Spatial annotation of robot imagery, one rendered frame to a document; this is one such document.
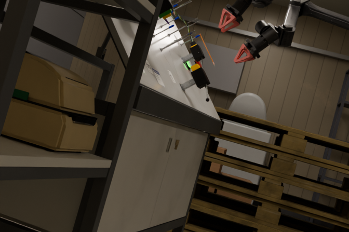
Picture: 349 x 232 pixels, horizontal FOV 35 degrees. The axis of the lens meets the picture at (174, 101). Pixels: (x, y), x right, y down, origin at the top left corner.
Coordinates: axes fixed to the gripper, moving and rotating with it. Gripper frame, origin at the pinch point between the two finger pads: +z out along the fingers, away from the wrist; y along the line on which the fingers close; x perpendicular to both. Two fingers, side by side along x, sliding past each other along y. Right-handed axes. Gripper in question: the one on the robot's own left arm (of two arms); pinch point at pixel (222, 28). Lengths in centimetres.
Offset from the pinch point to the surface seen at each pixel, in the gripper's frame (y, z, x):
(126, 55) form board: 87, 32, 17
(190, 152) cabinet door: -3, 49, 23
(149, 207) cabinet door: 32, 70, 34
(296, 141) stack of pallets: -144, 11, 35
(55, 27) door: -318, 71, -275
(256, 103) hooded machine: -509, -13, -87
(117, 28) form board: 86, 28, 9
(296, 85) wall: -600, -75, -79
